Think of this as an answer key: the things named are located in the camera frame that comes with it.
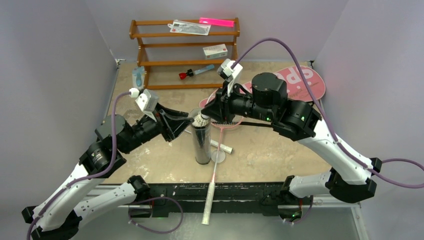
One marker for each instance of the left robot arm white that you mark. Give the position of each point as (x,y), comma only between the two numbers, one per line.
(62,215)

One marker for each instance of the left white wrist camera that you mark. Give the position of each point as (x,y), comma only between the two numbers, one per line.
(146,100)

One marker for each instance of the red black blue marker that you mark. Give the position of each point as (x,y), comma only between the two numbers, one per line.
(192,73)

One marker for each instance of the white packaged item on shelf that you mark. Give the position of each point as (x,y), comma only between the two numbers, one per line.
(189,28)

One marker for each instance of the light blue white device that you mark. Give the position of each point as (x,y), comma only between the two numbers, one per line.
(138,77)

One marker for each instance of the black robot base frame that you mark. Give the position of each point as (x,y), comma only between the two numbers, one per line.
(161,199)

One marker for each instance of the pink badminton racket left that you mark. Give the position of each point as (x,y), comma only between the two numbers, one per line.
(129,109)

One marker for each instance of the pink white badminton racket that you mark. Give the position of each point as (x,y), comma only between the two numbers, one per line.
(222,126)

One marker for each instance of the white red small box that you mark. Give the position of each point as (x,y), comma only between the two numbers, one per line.
(215,51)

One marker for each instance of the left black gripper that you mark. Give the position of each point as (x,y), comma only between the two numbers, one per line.
(171,127)

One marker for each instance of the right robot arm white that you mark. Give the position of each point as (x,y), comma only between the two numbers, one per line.
(350,176)

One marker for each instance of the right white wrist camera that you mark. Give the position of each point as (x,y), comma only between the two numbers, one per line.
(231,74)

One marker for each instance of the white shuttlecock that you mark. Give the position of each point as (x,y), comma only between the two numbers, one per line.
(201,120)

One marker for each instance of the pink fluorescent bar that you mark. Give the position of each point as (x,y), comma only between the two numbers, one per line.
(217,22)

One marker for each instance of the pink sport racket bag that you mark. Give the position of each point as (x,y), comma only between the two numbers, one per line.
(295,87)

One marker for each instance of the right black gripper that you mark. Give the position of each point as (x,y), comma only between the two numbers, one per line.
(224,105)

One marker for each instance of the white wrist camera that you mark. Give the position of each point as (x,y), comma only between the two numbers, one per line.
(146,100)
(231,74)

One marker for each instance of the clear plastic tube lid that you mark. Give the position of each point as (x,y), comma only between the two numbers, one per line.
(218,156)

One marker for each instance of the wooden three-tier shelf rack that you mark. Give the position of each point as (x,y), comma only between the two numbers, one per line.
(143,59)

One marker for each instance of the black shuttlecock tube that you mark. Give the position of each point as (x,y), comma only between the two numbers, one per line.
(201,138)

